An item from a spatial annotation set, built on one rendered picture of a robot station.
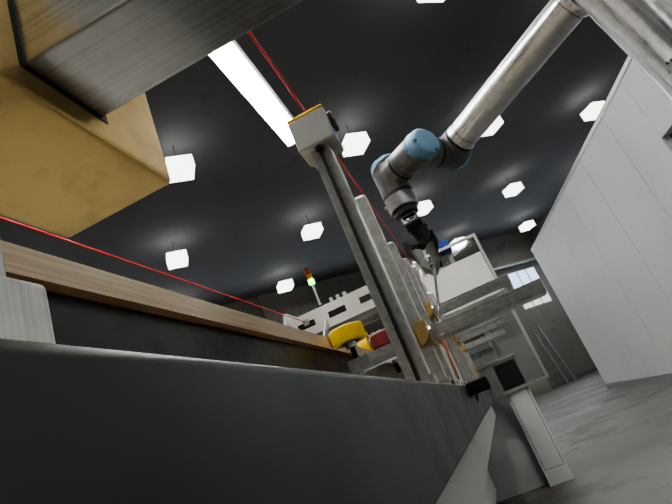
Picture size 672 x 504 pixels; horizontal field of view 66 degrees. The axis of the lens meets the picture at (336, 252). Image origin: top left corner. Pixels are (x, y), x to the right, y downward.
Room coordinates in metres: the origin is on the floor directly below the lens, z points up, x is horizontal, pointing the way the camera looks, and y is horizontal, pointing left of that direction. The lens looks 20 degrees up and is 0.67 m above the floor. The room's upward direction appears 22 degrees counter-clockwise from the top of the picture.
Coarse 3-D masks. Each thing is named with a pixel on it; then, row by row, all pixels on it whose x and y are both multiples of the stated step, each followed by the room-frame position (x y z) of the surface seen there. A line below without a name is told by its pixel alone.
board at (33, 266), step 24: (24, 264) 0.35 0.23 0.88; (48, 264) 0.37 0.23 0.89; (72, 264) 0.40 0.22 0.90; (48, 288) 0.38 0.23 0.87; (72, 288) 0.40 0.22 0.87; (96, 288) 0.43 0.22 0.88; (120, 288) 0.46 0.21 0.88; (144, 288) 0.50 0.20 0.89; (168, 312) 0.54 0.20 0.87; (192, 312) 0.58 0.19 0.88; (216, 312) 0.64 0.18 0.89; (240, 312) 0.72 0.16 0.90; (264, 336) 0.80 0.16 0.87; (288, 336) 0.88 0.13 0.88; (312, 336) 1.02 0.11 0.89
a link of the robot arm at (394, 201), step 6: (396, 192) 1.33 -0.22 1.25; (402, 192) 1.33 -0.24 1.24; (408, 192) 1.33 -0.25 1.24; (414, 192) 1.36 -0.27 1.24; (390, 198) 1.34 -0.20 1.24; (396, 198) 1.33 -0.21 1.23; (402, 198) 1.33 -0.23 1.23; (408, 198) 1.33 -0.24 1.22; (414, 198) 1.34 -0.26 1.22; (390, 204) 1.35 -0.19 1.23; (396, 204) 1.33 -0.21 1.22; (402, 204) 1.33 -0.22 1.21; (408, 204) 1.34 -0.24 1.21; (390, 210) 1.36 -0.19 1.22; (396, 210) 1.35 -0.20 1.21
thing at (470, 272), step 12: (480, 252) 3.71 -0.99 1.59; (456, 264) 3.75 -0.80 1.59; (468, 264) 3.73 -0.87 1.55; (480, 264) 3.72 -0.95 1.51; (432, 276) 3.78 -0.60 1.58; (444, 276) 3.77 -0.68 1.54; (456, 276) 3.75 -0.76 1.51; (468, 276) 3.74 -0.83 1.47; (480, 276) 3.73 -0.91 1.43; (492, 276) 3.71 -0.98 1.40; (432, 288) 3.79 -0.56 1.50; (444, 288) 3.78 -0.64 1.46; (456, 288) 3.76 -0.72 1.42; (468, 288) 3.75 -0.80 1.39; (444, 300) 3.78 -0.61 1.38
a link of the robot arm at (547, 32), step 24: (552, 0) 0.99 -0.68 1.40; (552, 24) 1.01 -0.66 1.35; (576, 24) 1.02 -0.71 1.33; (528, 48) 1.06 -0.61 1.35; (552, 48) 1.06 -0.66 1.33; (504, 72) 1.12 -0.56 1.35; (528, 72) 1.11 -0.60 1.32; (480, 96) 1.19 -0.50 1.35; (504, 96) 1.17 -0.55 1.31; (456, 120) 1.27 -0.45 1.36; (480, 120) 1.23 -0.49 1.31; (456, 144) 1.29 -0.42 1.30; (456, 168) 1.39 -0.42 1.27
